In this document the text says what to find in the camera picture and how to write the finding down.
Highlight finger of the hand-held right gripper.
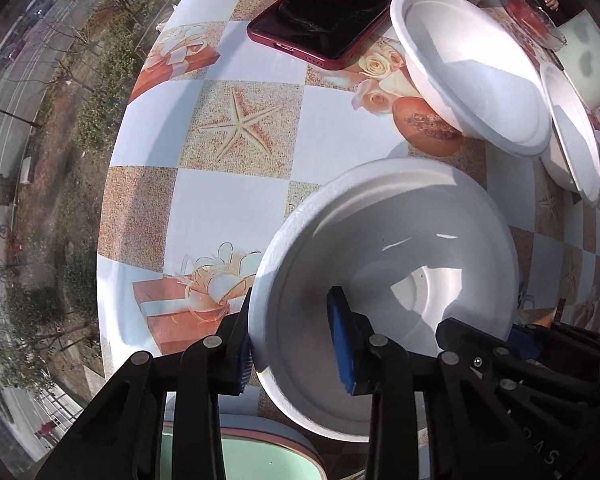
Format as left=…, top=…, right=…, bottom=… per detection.
left=472, top=350, right=600, bottom=411
left=436, top=317, right=600, bottom=368

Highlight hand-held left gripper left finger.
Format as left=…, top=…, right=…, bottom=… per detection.
left=35, top=287, right=255, bottom=480

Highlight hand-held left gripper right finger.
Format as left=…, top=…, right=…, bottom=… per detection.
left=328, top=287, right=531, bottom=480

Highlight pink square plate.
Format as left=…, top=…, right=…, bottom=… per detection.
left=162, top=414, right=327, bottom=480

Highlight white paper bowl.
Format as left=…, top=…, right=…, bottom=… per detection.
left=247, top=157, right=520, bottom=443
left=390, top=0, right=552, bottom=158
left=539, top=61, right=600, bottom=208

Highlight checkered printed tablecloth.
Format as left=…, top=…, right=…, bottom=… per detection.
left=96, top=0, right=600, bottom=441

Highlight white cloth grey spots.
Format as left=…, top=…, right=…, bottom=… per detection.
left=555, top=10, right=600, bottom=111

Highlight glass dish with red food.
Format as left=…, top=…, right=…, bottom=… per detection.
left=500, top=0, right=568, bottom=51

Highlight red smartphone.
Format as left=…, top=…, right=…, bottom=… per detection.
left=246, top=0, right=411, bottom=71

